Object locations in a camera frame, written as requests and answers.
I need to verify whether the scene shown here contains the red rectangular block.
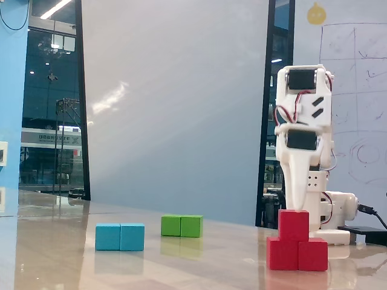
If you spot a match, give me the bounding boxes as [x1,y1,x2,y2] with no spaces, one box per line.
[266,236,329,272]

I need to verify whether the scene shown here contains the yellow round sticker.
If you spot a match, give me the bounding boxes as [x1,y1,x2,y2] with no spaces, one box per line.
[307,2,328,25]

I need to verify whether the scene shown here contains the red black gripper servo wire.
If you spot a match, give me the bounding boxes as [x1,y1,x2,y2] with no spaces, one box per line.
[273,90,305,127]

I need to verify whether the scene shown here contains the small red cube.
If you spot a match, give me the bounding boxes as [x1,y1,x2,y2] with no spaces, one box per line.
[278,209,310,242]

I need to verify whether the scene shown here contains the white moving gripper jaw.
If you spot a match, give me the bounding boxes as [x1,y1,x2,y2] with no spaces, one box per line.
[282,155,313,211]

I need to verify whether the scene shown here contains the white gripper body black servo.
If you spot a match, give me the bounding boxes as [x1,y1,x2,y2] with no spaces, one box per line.
[276,124,333,170]

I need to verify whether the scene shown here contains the flat black power adapter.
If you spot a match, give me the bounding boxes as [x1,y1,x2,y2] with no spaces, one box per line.
[337,225,387,245]

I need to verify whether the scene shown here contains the thin black hanging cable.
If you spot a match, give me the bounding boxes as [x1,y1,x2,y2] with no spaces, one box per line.
[0,0,31,31]

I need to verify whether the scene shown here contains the metal scaffold tower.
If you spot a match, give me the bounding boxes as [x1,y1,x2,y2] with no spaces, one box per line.
[53,98,81,195]

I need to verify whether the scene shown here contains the green rectangular block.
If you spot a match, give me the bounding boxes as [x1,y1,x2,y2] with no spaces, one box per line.
[160,214,204,239]

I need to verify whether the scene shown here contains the blue rectangular block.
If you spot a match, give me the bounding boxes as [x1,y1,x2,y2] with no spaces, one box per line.
[95,222,145,252]

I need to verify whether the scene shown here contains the black power cable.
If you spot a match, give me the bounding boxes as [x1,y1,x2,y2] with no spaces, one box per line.
[356,204,387,230]

